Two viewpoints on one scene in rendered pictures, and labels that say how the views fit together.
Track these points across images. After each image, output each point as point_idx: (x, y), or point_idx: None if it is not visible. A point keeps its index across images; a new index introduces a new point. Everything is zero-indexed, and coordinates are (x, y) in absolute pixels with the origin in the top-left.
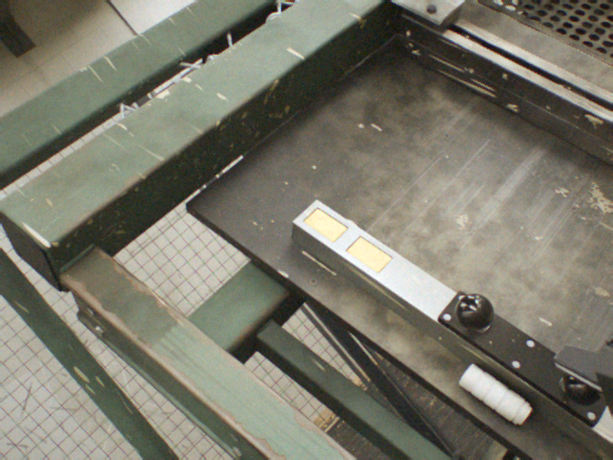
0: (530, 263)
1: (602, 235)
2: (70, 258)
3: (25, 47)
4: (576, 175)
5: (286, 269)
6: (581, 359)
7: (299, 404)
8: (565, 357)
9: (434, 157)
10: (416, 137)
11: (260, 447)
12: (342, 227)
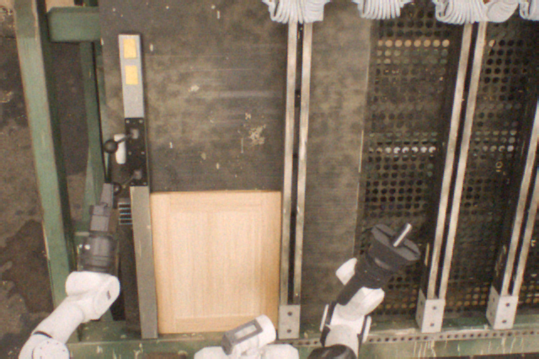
0: (194, 125)
1: (235, 142)
2: None
3: None
4: (264, 116)
5: (105, 41)
6: (106, 192)
7: None
8: (105, 186)
9: (221, 53)
10: (227, 36)
11: (25, 100)
12: (134, 56)
